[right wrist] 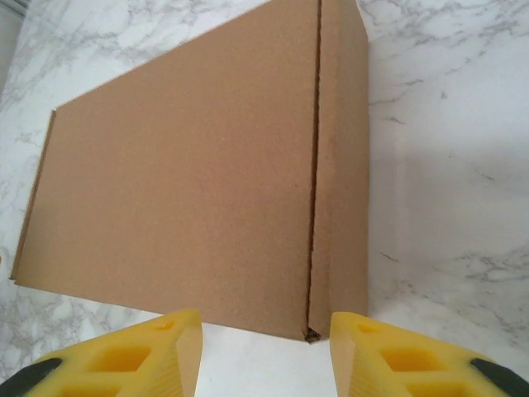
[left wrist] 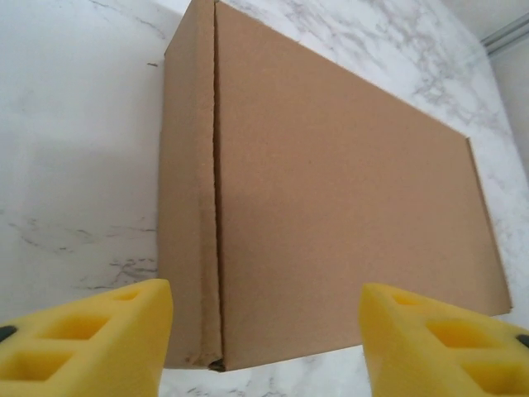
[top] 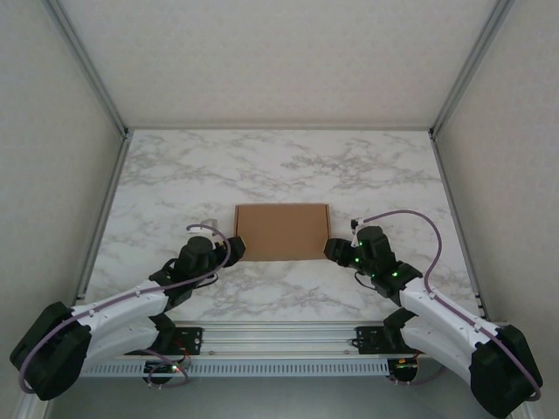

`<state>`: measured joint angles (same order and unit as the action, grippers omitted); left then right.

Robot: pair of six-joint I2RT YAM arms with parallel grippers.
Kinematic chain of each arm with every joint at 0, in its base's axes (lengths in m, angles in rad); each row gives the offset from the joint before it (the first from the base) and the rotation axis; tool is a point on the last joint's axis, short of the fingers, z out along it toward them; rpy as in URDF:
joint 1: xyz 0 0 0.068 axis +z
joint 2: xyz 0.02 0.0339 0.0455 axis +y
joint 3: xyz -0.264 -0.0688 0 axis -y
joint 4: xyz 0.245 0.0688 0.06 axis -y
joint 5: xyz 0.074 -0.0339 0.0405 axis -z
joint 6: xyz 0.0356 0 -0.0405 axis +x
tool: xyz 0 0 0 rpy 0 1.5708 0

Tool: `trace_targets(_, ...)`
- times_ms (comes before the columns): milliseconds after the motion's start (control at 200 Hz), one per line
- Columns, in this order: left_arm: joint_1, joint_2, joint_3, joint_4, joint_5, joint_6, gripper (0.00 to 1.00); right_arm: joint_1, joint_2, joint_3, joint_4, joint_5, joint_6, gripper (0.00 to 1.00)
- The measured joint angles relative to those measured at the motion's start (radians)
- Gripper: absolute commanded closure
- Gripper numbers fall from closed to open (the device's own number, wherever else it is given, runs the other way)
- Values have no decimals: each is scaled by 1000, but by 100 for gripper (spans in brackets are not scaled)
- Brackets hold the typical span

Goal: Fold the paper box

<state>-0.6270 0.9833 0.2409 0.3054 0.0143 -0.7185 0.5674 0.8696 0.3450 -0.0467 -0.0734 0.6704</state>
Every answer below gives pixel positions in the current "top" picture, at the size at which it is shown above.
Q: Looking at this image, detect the aluminium table side rail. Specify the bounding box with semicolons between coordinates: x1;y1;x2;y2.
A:
65;130;133;325
430;130;488;323

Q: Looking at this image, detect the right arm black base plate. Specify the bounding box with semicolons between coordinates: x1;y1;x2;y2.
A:
355;325;420;355

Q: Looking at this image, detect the brown cardboard box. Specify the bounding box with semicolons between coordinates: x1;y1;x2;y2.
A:
233;203;334;262

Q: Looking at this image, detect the lower aluminium frame post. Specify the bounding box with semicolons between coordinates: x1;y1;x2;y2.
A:
12;397;50;419

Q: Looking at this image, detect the aluminium mounting beam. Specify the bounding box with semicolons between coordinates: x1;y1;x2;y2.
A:
41;320;519;361

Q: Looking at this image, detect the aluminium frame post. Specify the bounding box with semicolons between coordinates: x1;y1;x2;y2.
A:
41;0;130;136
12;397;50;419
428;0;519;137

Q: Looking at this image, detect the aluminium frame cross rail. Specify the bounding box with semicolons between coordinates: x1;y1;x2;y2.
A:
125;125;434;132

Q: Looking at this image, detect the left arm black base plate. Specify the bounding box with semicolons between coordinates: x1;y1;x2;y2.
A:
169;326;205;357

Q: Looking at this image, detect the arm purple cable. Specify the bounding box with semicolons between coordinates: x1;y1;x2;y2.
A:
19;223;232;394
362;209;545;402

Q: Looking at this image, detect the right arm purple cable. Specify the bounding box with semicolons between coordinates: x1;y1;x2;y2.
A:
362;209;545;402

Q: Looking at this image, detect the slotted grey cable duct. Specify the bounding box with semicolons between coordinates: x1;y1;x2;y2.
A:
80;358;392;379

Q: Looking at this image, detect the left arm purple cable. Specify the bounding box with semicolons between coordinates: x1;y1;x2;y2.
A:
19;223;232;394

